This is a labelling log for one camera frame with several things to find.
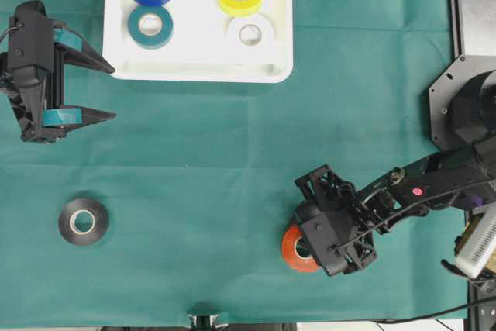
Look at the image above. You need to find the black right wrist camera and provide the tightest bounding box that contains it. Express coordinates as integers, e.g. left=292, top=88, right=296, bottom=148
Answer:
left=294, top=199, right=360, bottom=277

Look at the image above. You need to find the white plastic tray case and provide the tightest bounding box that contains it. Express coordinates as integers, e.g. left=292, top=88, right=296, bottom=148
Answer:
left=102, top=0, right=294, bottom=83

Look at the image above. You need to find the teal green tape roll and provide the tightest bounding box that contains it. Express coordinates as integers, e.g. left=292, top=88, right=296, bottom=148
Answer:
left=127, top=5, right=174, bottom=50

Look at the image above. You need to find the black cable bottom right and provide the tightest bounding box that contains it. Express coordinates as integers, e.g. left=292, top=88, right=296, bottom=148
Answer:
left=371, top=299, right=496, bottom=324

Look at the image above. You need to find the red orange tape roll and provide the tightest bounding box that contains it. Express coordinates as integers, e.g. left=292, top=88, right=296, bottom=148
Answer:
left=281, top=225, right=319, bottom=273

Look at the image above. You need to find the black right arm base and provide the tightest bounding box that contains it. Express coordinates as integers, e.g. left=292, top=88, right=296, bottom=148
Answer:
left=429, top=55, right=495, bottom=150

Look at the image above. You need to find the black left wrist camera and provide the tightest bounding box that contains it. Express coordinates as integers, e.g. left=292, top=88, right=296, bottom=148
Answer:
left=7, top=0, right=55, bottom=130

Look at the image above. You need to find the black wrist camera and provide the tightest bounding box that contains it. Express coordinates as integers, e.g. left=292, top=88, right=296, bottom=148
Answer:
left=294, top=199, right=360, bottom=277
left=7, top=0, right=55, bottom=130

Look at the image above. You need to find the black tape roll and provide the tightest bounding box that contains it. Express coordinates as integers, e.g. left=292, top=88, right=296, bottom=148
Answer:
left=58, top=198, right=109, bottom=247

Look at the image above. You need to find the white perforated electronics box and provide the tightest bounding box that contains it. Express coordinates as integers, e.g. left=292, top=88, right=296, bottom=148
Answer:
left=455, top=202, right=495, bottom=279

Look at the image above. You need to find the black camera stand bottom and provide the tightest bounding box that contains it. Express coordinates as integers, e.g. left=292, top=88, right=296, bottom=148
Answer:
left=188, top=314, right=229, bottom=331

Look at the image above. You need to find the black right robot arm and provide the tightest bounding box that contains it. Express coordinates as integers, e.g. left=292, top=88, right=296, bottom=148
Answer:
left=281, top=138, right=495, bottom=276

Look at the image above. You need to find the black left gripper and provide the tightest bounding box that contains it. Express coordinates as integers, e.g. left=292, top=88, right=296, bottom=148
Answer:
left=1, top=28, right=116, bottom=143

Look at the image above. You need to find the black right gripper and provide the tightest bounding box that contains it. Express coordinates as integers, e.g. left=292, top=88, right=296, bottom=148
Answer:
left=295, top=164, right=403, bottom=271

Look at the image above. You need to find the white tape roll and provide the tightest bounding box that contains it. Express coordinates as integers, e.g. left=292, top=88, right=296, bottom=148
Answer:
left=226, top=14, right=275, bottom=48

